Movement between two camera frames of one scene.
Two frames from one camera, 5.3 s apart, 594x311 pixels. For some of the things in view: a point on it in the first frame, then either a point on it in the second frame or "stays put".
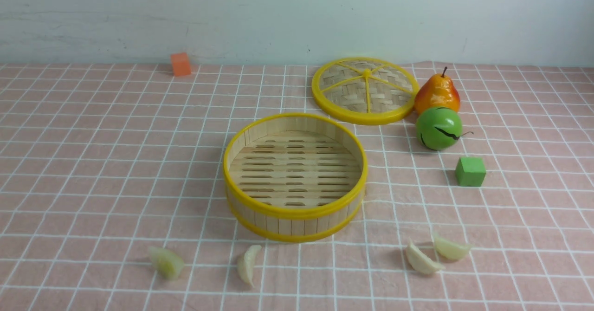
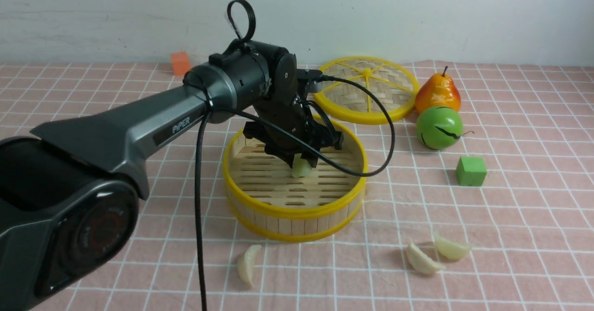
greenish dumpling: [167, 264] -> [300, 167]
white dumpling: [451, 250] stays put
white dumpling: [246, 266] stays put
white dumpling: [421, 262] stays put
